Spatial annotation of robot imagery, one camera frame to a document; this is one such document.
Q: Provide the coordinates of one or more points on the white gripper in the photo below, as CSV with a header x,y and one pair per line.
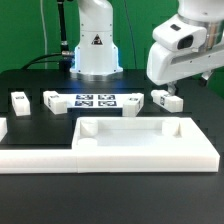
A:
x,y
165,66

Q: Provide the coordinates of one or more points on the white desk tabletop tray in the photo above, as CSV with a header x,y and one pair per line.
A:
x,y
142,144

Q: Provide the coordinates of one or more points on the fiducial marker sheet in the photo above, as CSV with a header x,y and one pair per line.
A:
x,y
95,100

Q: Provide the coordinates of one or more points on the black pole with clamp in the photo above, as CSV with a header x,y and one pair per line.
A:
x,y
63,65

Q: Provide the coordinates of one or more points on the white L-shaped fence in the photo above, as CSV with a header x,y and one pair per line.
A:
x,y
37,161

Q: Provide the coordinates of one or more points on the white block at left edge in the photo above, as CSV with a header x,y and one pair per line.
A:
x,y
3,128

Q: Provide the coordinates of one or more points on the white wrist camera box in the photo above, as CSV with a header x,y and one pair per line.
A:
x,y
175,34

